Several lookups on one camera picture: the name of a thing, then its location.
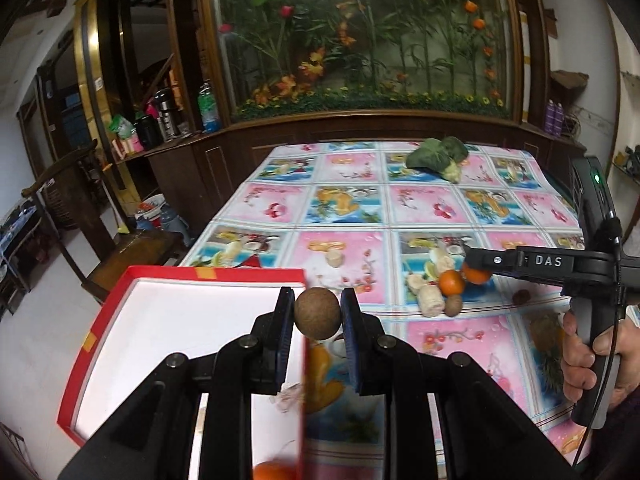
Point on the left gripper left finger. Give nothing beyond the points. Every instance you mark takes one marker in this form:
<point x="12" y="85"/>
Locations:
<point x="151" y="434"/>

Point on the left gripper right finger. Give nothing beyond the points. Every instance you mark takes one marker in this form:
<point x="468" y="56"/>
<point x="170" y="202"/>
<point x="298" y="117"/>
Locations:
<point x="449" y="402"/>

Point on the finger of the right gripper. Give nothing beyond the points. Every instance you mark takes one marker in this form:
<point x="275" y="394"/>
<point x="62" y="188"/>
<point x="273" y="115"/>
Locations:
<point x="501" y="262"/>

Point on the orange tangerine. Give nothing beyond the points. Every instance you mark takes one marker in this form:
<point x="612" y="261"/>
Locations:
<point x="451" y="283"/>
<point x="275" y="470"/>
<point x="475" y="276"/>

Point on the dark red date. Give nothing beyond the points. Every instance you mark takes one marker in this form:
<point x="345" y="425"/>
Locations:
<point x="521" y="297"/>

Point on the brown round fruit back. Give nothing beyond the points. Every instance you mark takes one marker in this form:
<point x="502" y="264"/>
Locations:
<point x="453" y="305"/>

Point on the brown round fruit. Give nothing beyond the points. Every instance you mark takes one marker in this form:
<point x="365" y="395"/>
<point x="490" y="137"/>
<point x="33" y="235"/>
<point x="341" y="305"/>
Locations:
<point x="453" y="305"/>
<point x="317" y="313"/>

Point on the beige snack chunk large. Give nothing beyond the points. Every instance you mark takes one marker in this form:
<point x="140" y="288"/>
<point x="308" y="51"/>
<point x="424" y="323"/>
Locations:
<point x="430" y="301"/>

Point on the beige snack chunk small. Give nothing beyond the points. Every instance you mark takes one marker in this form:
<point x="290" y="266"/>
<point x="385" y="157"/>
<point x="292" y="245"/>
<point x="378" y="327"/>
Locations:
<point x="415" y="282"/>

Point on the orange tangerine front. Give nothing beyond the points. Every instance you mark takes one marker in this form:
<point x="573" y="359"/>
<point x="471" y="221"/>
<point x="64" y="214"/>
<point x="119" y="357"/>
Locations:
<point x="275" y="470"/>

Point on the brown round fruit front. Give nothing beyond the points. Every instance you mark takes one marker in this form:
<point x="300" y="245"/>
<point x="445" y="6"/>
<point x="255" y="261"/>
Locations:
<point x="317" y="313"/>

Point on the person's right hand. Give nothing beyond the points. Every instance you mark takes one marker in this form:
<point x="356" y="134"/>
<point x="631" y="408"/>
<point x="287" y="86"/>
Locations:
<point x="578" y="358"/>

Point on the colourful fruit pattern tablecloth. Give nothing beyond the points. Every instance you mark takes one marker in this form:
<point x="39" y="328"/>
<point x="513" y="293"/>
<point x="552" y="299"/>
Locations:
<point x="290" y="212"/>

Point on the green leafy vegetable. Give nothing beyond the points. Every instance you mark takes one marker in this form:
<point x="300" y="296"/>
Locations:
<point x="443" y="157"/>

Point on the red shallow box tray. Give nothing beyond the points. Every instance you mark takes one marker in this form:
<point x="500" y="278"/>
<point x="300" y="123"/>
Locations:
<point x="155" y="311"/>

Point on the clear plastic wrapper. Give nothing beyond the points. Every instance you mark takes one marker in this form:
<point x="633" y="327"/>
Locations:
<point x="289" y="398"/>

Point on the purple spray bottles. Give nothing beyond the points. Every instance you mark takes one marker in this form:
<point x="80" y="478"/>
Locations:
<point x="553" y="118"/>

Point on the beige snack chunk far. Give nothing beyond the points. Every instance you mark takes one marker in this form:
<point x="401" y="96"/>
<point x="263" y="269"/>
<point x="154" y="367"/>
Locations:
<point x="335" y="258"/>

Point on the flower and bamboo glass display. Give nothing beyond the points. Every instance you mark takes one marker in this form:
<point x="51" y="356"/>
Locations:
<point x="286" y="57"/>

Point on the dark wooden chair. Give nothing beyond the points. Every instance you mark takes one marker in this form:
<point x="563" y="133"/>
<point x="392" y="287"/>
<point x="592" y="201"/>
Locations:
<point x="115" y="254"/>

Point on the dark wooden low cabinet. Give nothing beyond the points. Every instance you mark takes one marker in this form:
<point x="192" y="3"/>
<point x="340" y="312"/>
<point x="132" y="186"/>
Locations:
<point x="198" y="175"/>

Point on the green label plastic bottle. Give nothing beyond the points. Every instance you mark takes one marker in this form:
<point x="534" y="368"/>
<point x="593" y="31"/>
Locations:
<point x="208" y="108"/>

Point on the black thermos flask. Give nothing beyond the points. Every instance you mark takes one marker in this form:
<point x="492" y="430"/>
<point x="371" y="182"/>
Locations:
<point x="164" y="100"/>

